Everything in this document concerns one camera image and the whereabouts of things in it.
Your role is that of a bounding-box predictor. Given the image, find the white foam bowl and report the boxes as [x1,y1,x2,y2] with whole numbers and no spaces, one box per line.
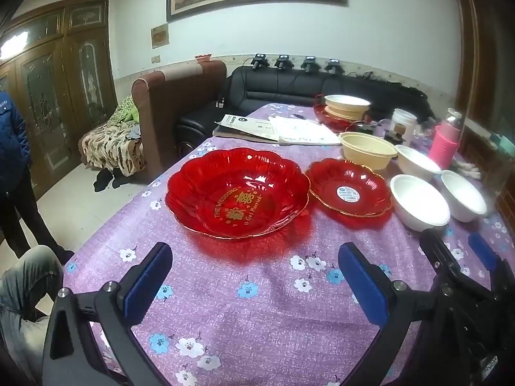
[441,170,487,223]
[395,145,442,182]
[389,174,450,232]

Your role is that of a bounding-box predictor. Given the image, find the small red plastic plate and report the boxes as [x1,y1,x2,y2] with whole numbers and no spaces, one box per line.
[305,158,393,218]

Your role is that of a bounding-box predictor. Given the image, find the beige plastic bowl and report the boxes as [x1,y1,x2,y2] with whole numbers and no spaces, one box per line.
[339,132,397,171]

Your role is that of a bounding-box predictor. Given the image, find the large red plastic plate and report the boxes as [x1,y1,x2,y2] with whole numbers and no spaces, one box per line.
[165,147,311,240]

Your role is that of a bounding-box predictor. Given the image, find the red plates under stack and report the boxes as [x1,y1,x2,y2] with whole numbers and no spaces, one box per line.
[313,94,365,133]

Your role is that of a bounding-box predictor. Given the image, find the stack of beige bowls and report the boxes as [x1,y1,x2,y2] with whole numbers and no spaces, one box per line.
[325,94,371,120]

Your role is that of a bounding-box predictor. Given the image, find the seated person in jeans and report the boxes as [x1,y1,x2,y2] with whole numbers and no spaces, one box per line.
[1,245,63,385]

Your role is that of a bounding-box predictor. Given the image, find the white gloves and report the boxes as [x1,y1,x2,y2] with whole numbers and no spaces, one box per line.
[452,158,481,180]

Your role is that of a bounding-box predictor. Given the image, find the pink knit-sleeved bottle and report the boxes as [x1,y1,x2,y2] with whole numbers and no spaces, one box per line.
[428,108,463,170]

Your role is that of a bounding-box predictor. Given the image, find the purple floral tablecloth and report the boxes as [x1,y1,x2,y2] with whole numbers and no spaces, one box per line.
[59,102,515,386]

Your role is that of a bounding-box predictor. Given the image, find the black stamp with cork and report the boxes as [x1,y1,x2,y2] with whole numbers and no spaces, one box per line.
[384,123,406,145]

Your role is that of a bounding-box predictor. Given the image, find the white plastic jar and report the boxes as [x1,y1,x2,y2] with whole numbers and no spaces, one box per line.
[390,108,417,145]

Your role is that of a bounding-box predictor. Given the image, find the black clothes on floor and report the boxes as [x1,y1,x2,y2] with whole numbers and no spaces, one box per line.
[93,168,131,193]

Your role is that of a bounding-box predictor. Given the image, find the black leather sofa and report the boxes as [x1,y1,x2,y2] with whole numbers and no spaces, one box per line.
[175,66,435,157]

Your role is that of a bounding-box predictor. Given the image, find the patterned blanket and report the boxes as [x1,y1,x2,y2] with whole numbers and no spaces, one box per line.
[78,120,147,177]

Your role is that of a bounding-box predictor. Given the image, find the white paper document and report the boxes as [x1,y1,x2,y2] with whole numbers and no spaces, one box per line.
[268,116,341,146]

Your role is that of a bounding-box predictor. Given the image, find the black device on sofa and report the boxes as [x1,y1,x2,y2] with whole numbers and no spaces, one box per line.
[250,53,270,71]
[274,54,293,71]
[325,59,345,76]
[301,56,320,74]

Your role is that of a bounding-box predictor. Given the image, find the green cloth on bed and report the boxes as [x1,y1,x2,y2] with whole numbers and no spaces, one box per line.
[108,95,140,125]

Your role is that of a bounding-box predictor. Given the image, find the brown envelope with papers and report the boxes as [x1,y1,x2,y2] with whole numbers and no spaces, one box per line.
[212,114,278,143]

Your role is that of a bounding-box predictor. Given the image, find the brown fabric armchair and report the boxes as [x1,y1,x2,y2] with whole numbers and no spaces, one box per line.
[131,60,227,179]

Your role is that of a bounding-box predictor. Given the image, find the wooden wardrobe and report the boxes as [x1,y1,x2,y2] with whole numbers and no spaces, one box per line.
[1,0,116,197]

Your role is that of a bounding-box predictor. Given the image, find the small wall plaque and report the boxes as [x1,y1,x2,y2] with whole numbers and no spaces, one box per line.
[150,23,169,49]

